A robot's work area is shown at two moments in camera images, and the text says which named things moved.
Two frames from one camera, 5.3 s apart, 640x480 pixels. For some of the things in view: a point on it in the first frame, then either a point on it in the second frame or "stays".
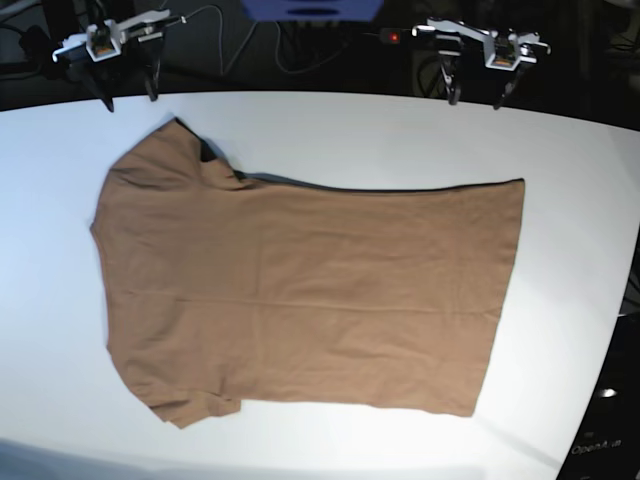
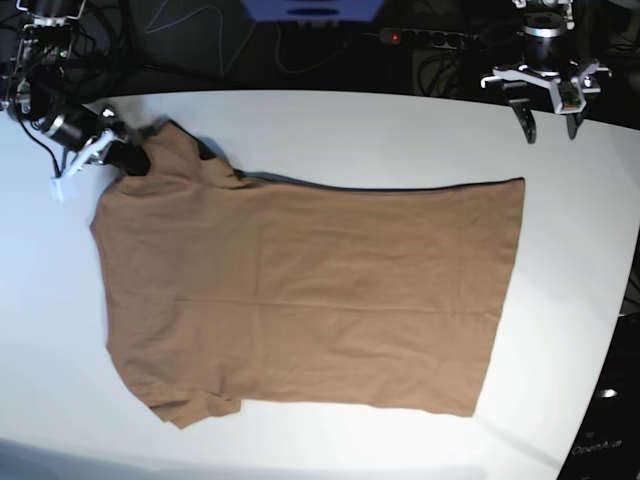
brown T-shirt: [224, 288] stays
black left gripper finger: [151, 52] -> [130, 157]
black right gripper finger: [508, 89] -> [573, 122]
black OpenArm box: [608, 445] stays
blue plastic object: [312, 10] stays
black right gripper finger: [450, 69] -> [519, 96]
